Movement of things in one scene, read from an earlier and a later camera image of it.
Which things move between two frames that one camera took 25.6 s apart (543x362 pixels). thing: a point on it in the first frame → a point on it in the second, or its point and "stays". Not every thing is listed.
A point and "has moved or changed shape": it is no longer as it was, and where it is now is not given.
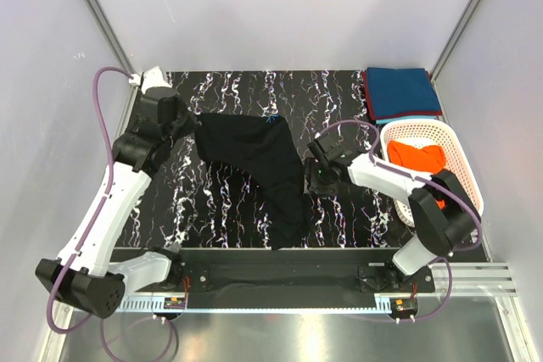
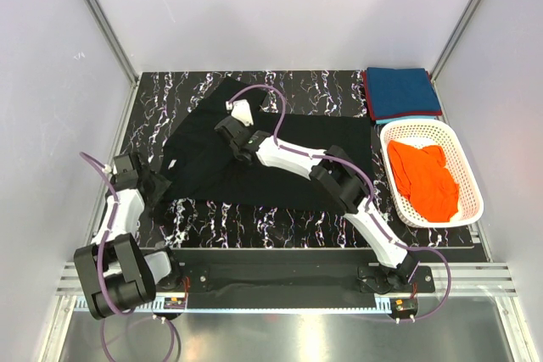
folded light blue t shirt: (383, 121) stays
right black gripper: (310, 168) → (249, 128)
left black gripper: (191, 124) → (161, 184)
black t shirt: (261, 146) has moved or changed shape
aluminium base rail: (477, 279) stays
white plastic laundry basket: (422, 132) stays
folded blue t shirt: (397, 91) stays
